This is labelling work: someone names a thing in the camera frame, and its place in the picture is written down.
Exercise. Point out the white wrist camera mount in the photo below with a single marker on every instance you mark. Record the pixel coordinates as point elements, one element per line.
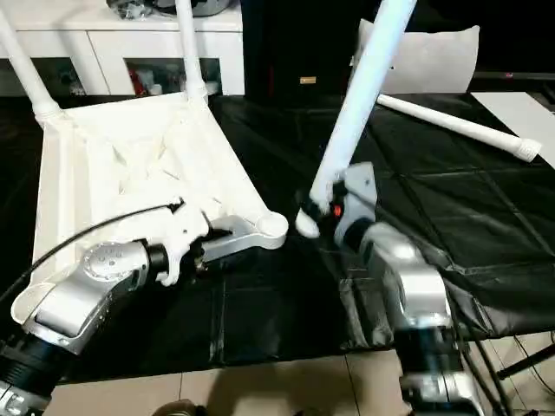
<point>184,229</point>
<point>360,186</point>

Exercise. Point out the white plastic table leg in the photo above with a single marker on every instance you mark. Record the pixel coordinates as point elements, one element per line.
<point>191,56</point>
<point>364,95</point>
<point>468,125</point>
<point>26,73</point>

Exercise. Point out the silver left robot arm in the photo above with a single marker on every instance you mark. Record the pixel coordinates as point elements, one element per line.
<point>78,299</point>

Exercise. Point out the white plastic table top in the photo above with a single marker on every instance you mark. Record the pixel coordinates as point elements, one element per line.
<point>108,143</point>

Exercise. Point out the black padded mat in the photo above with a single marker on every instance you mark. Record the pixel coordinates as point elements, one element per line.
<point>433,195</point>

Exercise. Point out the grey pillow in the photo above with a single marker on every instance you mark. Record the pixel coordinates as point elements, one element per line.
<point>433,60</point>

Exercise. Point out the white flat board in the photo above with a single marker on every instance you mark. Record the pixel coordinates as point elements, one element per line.
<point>520,117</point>

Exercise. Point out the black stand leg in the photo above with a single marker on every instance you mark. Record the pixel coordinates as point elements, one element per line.
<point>529,359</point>

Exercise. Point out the white cabinet with glass doors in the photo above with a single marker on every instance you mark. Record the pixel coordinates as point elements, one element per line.
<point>108,43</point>

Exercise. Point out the small red item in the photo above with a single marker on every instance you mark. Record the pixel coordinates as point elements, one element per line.
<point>135,80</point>

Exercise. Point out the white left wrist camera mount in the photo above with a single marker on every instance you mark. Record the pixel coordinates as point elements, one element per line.
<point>184,229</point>

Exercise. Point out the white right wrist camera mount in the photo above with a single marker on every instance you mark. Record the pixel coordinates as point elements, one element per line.
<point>360,186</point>

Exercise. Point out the dark round object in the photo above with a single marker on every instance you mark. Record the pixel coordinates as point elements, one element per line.
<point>210,4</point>

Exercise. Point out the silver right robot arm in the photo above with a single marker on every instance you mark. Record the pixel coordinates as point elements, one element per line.
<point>416,281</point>

